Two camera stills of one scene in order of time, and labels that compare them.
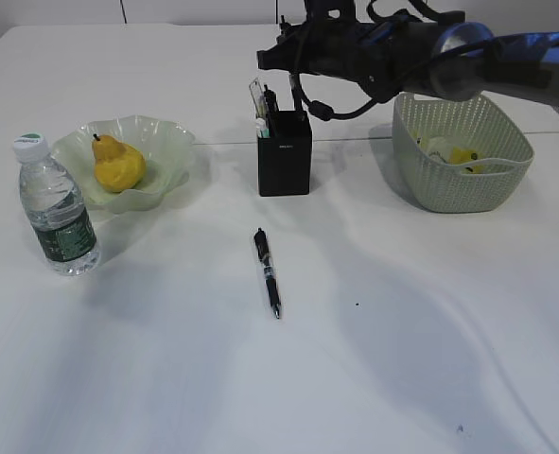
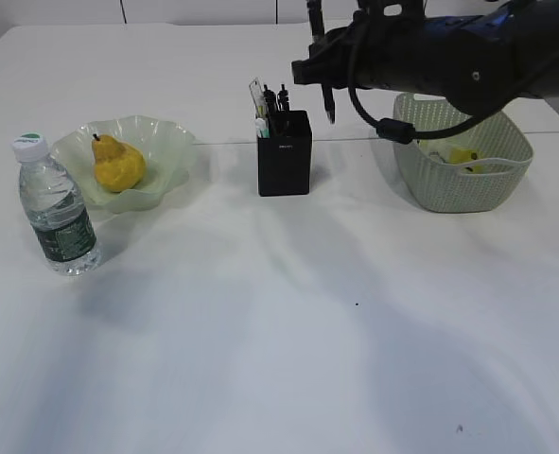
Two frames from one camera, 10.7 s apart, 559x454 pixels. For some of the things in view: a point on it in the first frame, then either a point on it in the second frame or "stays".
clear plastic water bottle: x=56 y=209 stays
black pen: x=264 y=256 -> x=317 y=25
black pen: x=295 y=83 -> x=283 y=99
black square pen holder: x=285 y=162 stays
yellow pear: x=117 y=165 stays
